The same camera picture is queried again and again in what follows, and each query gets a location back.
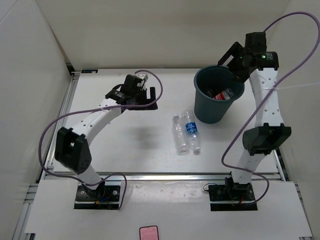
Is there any aluminium table edge rail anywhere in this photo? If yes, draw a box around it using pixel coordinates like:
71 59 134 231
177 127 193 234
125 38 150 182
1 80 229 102
42 172 282 181

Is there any clear bottle blue label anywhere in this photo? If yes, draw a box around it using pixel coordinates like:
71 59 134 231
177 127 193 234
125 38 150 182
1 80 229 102
182 110 201 155

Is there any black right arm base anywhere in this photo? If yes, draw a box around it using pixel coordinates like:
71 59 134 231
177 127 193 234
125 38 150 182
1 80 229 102
202 177 258 212

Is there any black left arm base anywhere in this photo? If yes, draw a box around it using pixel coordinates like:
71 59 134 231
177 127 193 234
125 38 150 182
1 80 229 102
73 183 121 210

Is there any small bottle black label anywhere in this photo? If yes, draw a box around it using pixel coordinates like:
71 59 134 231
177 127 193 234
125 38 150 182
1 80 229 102
204 88 215 98

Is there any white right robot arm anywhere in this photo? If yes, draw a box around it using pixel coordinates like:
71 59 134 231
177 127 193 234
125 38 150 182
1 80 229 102
218 32 292 200

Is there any dark green plastic bin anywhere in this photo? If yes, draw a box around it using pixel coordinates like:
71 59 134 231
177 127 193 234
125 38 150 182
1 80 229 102
193 65 245 124

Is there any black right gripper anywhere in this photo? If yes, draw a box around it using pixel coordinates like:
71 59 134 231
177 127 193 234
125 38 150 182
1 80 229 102
217 41 250 84

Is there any clear bottle red label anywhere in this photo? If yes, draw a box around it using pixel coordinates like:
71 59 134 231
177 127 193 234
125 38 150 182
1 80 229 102
214 88 235 101

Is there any clear unlabelled plastic bottle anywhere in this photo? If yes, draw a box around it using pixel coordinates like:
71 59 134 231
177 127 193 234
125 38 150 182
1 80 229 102
172 113 189 155

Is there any pink smartphone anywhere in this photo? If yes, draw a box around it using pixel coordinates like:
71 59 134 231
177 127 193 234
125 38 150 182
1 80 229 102
139 225 159 240

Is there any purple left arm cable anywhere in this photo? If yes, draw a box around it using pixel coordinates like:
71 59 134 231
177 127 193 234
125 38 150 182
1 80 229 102
38 69 164 210

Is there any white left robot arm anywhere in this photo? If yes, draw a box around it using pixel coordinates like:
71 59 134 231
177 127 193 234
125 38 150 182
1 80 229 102
54 71 158 200

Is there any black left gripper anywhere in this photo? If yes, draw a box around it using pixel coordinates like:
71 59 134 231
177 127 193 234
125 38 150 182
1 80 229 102
128 87 158 111

